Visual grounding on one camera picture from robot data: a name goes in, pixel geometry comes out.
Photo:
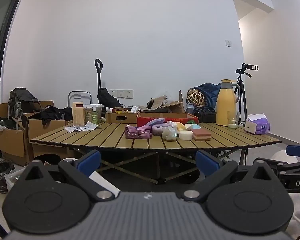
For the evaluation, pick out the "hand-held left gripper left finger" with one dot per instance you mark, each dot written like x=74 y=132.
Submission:
x=90 y=160

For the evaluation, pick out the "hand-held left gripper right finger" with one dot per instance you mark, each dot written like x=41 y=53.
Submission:
x=207 y=163

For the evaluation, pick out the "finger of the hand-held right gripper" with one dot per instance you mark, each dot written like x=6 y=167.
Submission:
x=270 y=163
x=298 y=150

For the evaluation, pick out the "layered pink sponge block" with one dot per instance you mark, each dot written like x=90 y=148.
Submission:
x=202 y=134

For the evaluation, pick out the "teal sponge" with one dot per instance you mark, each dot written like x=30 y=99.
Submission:
x=196 y=127

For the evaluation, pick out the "green ball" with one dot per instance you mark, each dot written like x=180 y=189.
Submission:
x=191 y=122

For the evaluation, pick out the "clear plastic bag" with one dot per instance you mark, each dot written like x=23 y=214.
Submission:
x=169 y=134

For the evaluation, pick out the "purple satin cloth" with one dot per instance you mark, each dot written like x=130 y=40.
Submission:
x=138 y=132

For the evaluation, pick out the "lavender fluffy cloth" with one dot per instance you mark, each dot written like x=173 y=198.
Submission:
x=160 y=130

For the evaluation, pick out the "red cardboard box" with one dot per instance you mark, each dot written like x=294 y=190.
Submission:
x=165 y=116

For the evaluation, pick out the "pink plush toy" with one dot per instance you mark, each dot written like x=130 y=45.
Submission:
x=156 y=122

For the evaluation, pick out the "folding slat table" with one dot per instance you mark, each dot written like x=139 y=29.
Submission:
x=115 y=137

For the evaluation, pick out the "purple tissue box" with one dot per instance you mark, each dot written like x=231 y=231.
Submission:
x=258 y=126

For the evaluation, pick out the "green spray bottle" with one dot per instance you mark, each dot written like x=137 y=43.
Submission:
x=94 y=117

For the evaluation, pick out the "clear grain jar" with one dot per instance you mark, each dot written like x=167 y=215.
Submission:
x=88 y=115

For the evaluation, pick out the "wooden box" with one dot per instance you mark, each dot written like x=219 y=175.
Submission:
x=78 y=115

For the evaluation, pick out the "glass cup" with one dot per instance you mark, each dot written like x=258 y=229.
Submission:
x=233 y=121

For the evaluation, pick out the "low cardboard box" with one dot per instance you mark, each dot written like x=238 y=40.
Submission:
x=50 y=127

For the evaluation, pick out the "small brown cardboard box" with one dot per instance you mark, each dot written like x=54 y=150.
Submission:
x=120 y=118

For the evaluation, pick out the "black clothes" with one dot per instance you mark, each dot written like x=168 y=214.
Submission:
x=56 y=113

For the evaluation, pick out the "blue bottle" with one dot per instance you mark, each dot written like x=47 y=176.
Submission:
x=189 y=108

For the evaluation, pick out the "yellow thermos jug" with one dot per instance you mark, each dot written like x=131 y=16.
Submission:
x=225 y=105

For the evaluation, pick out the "black trolley bag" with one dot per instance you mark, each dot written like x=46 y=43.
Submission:
x=108 y=100

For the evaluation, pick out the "large open cardboard box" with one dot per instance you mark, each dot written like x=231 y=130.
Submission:
x=175 y=106

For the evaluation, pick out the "dark blue cloth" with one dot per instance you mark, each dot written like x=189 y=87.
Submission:
x=211 y=95

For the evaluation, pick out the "black tripod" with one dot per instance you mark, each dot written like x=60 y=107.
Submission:
x=242 y=92

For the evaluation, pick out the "tall cardboard box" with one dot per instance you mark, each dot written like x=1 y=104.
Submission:
x=10 y=142

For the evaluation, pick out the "dark backpack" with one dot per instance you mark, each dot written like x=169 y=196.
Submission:
x=22 y=102

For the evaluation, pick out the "glass door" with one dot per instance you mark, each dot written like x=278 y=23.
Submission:
x=0 y=42

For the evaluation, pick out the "wall outlet strip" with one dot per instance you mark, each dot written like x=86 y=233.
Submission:
x=121 y=93

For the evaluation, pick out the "wall switch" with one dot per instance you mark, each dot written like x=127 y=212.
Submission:
x=229 y=43

